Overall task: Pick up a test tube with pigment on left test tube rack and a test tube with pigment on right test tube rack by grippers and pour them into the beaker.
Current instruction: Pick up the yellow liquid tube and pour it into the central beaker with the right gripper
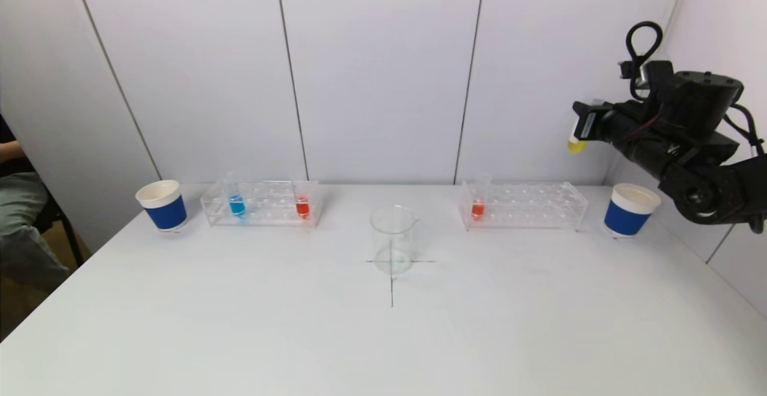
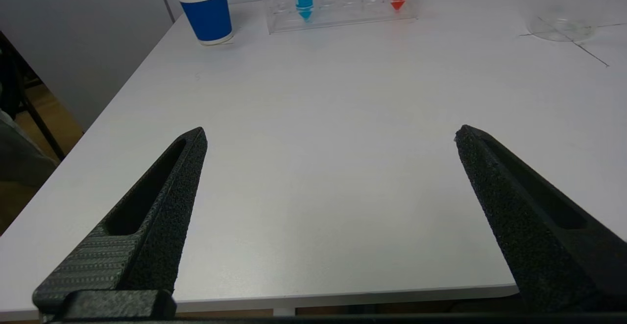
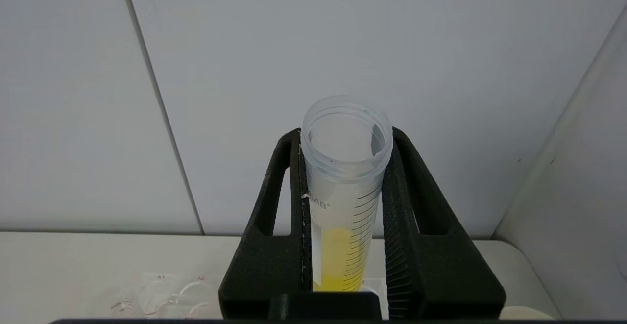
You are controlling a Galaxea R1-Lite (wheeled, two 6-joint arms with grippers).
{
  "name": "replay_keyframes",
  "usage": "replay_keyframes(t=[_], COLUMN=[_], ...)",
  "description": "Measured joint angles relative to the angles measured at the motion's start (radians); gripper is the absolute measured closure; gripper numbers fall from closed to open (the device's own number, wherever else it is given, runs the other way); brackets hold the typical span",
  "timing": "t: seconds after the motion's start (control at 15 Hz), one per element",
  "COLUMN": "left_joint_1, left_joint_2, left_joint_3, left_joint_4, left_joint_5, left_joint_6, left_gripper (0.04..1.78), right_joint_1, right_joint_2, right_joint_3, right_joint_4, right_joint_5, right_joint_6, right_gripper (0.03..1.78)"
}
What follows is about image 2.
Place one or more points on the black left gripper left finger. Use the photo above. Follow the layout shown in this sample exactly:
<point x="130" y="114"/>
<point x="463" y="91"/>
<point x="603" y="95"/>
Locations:
<point x="147" y="236"/>

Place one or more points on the black chair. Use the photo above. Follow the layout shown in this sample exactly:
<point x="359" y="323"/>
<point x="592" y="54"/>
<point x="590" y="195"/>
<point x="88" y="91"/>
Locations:
<point x="29" y="103"/>

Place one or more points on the blue white paper cup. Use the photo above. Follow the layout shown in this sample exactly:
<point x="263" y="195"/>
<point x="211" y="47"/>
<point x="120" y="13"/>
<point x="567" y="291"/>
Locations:
<point x="208" y="17"/>

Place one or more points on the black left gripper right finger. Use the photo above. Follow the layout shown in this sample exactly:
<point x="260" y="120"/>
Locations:
<point x="543" y="236"/>

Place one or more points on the clear glass beaker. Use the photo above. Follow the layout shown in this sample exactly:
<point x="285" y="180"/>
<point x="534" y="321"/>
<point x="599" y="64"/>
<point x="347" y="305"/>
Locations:
<point x="563" y="20"/>

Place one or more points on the bystander grey trousers leg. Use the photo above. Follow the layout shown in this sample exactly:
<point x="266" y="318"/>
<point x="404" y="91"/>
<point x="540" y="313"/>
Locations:
<point x="22" y="157"/>

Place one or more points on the clear acrylic test tube rack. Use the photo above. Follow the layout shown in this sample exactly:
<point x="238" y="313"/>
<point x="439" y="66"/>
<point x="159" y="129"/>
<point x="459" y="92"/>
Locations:
<point x="343" y="5"/>

